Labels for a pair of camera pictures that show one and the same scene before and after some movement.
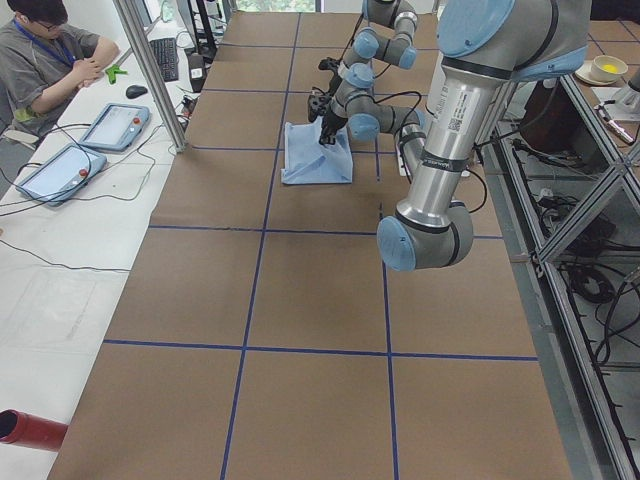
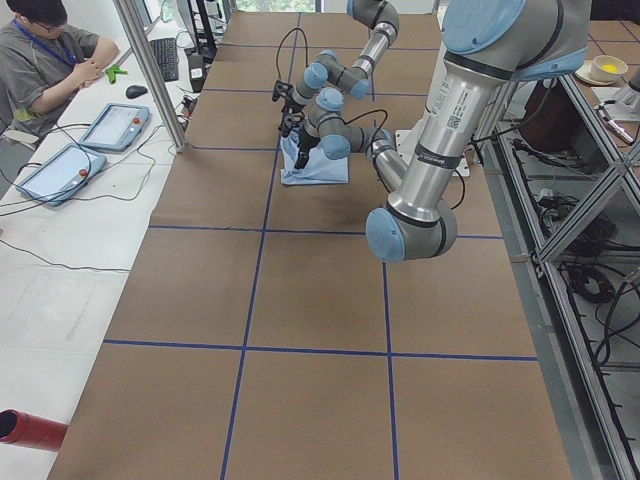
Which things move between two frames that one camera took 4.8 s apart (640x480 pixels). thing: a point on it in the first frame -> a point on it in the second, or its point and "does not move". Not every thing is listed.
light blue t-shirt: [308, 161] does not move
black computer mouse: [135, 91] does not move
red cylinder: [28, 431] does not move
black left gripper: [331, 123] -> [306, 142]
